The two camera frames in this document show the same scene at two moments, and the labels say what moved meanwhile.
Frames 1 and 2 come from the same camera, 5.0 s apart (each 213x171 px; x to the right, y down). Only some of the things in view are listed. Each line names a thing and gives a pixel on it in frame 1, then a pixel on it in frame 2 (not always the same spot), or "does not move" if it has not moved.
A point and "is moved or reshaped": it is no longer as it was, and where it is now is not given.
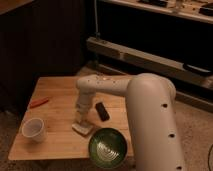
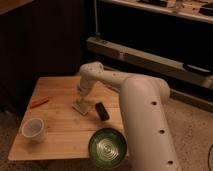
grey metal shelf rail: [139, 58] does not move
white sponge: [82, 129] is moved or reshaped
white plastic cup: [34, 128] does not move
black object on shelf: [197, 69] does not move
